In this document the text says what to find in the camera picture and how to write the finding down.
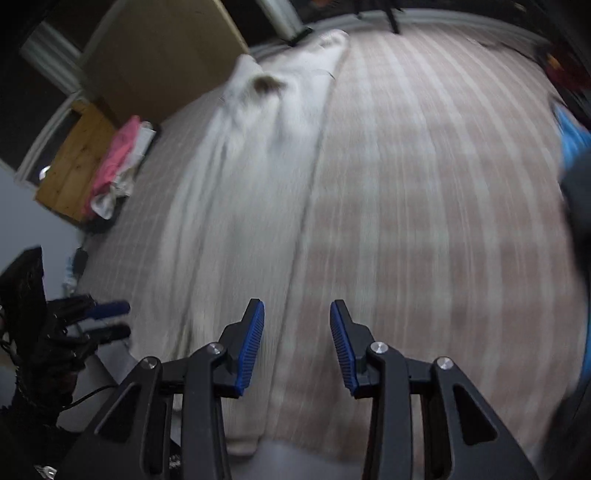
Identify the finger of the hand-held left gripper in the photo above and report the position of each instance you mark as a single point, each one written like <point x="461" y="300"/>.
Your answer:
<point x="111" y="333"/>
<point x="108" y="309"/>

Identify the blue cloth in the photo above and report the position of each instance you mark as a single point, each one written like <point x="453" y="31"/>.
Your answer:
<point x="572" y="134"/>

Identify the person's left hand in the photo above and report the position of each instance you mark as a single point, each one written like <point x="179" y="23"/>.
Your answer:
<point x="46" y="387"/>

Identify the black power adapter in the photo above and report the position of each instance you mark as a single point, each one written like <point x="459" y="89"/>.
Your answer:
<point x="299" y="37"/>

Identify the black tripod stand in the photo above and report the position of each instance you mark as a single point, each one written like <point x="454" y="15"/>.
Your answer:
<point x="392" y="16"/>

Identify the brown cardboard box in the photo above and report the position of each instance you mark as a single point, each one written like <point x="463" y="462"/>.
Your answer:
<point x="161" y="55"/>

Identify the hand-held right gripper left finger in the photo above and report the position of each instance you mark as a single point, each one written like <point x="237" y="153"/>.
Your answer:
<point x="249" y="350"/>

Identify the person's left forearm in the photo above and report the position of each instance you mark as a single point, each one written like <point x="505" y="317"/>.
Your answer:
<point x="27" y="443"/>

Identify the beige plaid blanket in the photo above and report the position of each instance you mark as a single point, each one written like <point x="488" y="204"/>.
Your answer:
<point x="415" y="207"/>

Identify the light wooden nightstand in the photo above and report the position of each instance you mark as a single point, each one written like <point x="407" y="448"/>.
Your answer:
<point x="74" y="157"/>

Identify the cream knit sweater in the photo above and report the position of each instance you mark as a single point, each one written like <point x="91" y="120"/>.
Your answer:
<point x="244" y="184"/>

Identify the dark red printed item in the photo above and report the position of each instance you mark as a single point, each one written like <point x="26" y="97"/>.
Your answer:
<point x="561" y="62"/>

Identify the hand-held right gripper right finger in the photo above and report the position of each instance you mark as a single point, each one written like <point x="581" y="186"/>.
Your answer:
<point x="344" y="350"/>

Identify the pink and white cloth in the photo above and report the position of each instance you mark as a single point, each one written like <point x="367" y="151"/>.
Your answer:
<point x="117" y="166"/>

